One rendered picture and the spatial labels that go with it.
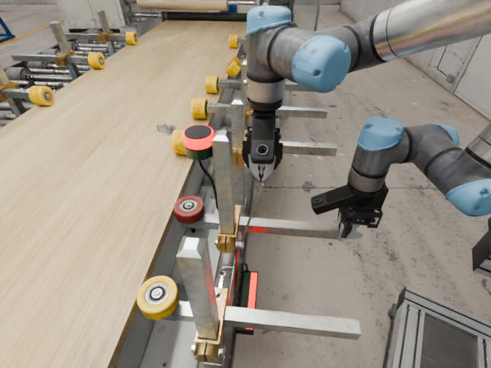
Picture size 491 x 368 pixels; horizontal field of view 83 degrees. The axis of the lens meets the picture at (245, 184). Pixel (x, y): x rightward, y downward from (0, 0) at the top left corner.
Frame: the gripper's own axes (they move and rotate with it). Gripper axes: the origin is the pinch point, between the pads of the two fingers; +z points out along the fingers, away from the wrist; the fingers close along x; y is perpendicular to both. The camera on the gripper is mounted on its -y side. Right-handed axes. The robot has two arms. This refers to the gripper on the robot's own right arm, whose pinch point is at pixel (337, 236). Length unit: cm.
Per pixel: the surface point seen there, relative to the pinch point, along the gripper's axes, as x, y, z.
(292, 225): -0.5, -12.9, -4.1
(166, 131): 36, -59, -10
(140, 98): 66, -81, -10
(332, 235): -1.5, -2.3, -2.4
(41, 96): 51, -117, -16
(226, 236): -6.6, -30.1, -5.3
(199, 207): -0.5, -38.1, -9.5
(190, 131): -4.1, -35.5, -34.7
